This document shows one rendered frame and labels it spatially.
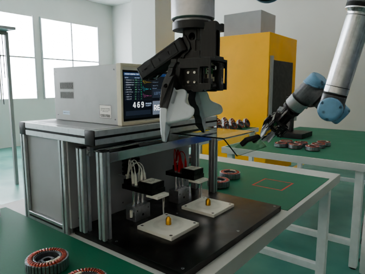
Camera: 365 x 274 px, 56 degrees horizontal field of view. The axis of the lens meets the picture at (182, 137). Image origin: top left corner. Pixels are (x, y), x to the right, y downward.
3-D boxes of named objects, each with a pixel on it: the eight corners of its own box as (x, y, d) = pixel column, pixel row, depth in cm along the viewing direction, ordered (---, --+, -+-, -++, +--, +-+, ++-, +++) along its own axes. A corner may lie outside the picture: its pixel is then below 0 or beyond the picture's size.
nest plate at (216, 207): (234, 206, 136) (234, 203, 136) (213, 217, 125) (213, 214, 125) (202, 199, 146) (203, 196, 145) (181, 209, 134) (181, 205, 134)
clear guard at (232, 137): (266, 147, 137) (267, 132, 136) (237, 156, 118) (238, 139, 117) (200, 139, 156) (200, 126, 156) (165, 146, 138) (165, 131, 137)
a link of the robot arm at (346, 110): (334, 128, 117) (310, 106, 120) (335, 124, 127) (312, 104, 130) (352, 111, 114) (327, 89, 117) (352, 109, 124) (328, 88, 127)
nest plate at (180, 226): (199, 225, 118) (199, 222, 117) (171, 241, 106) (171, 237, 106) (165, 216, 127) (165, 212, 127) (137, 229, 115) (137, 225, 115)
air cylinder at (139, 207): (150, 216, 126) (150, 201, 126) (136, 222, 121) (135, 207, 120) (140, 213, 130) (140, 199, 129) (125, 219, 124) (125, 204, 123)
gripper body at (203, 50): (209, 94, 55) (209, 16, 53) (164, 93, 59) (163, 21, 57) (227, 93, 62) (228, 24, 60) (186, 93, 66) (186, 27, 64)
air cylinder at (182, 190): (189, 199, 145) (189, 186, 145) (178, 204, 139) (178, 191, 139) (180, 197, 148) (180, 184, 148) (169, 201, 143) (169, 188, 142)
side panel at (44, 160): (75, 232, 118) (70, 139, 113) (67, 235, 115) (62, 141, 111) (32, 213, 135) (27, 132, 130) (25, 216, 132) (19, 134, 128)
